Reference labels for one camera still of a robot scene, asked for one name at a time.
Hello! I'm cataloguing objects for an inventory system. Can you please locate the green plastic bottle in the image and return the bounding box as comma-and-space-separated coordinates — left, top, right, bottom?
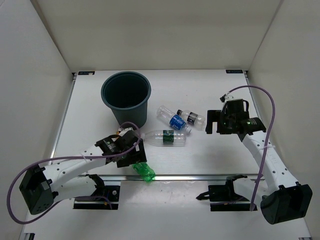
132, 162, 156, 183

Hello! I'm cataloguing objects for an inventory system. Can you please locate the clear bottle black label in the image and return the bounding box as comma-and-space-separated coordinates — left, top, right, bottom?
176, 109, 206, 131

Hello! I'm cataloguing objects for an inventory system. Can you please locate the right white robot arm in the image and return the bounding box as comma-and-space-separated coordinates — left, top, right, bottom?
197, 99, 313, 225

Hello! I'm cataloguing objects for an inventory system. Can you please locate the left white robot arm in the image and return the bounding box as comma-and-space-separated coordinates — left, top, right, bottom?
19, 130, 147, 215

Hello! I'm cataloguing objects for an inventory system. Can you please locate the dark teal plastic bin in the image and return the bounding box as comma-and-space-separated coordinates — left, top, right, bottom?
100, 71, 152, 128

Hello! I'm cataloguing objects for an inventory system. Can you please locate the clear bottle green label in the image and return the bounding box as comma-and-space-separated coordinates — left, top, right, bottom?
140, 129, 188, 148

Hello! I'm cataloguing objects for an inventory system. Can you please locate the clear bottle blue label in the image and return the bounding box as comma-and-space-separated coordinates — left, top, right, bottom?
156, 105, 192, 134

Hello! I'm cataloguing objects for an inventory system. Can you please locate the right black corner label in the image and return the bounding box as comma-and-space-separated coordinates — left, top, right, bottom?
225, 69, 244, 74

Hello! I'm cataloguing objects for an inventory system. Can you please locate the black corner label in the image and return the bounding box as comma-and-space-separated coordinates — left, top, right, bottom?
225, 69, 244, 74
77, 71, 95, 76

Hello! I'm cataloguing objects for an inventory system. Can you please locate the left black corner label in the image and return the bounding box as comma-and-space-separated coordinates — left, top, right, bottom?
77, 71, 95, 76

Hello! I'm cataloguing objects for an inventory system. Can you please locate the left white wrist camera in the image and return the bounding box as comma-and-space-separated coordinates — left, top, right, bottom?
116, 127, 134, 137

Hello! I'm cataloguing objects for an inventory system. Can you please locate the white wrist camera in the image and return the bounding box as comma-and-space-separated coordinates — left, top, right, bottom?
219, 92, 234, 103
116, 127, 134, 137

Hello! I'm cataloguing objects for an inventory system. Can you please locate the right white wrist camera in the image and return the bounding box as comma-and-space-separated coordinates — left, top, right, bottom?
219, 92, 234, 103

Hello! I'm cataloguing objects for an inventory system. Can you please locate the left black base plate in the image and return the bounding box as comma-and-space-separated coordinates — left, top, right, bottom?
73, 181, 121, 211

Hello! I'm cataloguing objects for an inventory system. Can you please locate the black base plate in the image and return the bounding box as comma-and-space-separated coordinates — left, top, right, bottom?
196, 185, 250, 212
73, 181, 121, 211

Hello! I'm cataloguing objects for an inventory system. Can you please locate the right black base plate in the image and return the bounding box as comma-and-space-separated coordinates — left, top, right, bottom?
196, 185, 250, 212

